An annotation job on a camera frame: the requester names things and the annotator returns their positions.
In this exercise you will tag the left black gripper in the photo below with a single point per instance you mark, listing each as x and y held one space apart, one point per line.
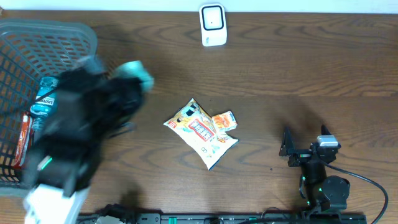
123 92

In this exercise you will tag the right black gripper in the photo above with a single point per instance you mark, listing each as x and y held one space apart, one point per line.
300 155

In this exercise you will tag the blue mouthwash bottle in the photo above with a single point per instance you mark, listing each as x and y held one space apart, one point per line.
45 102

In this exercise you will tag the light teal snack packet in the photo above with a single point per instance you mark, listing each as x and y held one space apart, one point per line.
135 69

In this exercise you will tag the red orange snack bar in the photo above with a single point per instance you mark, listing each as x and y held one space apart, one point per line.
24 141

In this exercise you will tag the small orange snack packet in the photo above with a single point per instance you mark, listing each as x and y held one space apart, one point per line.
225 121

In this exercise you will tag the large yellow snack bag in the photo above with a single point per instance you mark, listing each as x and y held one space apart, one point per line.
194 125

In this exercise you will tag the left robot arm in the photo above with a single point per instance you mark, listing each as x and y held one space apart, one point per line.
62 162

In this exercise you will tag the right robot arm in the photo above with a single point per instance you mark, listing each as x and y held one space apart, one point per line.
325 195

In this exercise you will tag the white barcode scanner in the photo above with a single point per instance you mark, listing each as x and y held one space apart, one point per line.
213 25

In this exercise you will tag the grey plastic shopping basket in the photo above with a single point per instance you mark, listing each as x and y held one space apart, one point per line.
30 50

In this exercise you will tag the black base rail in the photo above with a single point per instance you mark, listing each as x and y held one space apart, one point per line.
270 218

